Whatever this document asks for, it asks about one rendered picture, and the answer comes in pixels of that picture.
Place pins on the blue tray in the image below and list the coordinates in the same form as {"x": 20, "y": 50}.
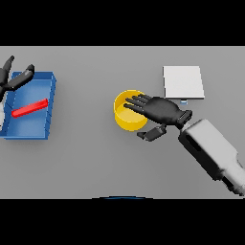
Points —
{"x": 27, "y": 126}

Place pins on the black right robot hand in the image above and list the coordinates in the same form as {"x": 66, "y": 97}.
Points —
{"x": 161, "y": 110}

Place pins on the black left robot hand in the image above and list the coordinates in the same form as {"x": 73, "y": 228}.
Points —
{"x": 16, "y": 80}

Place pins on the pale square scale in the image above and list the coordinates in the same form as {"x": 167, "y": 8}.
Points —
{"x": 183, "y": 82}

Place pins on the red beaker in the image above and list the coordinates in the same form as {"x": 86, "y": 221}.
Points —
{"x": 29, "y": 108}

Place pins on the yellow bowl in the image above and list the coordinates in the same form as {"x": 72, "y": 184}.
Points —
{"x": 127, "y": 119}

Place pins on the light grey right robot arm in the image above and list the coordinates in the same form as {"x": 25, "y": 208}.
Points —
{"x": 210, "y": 150}

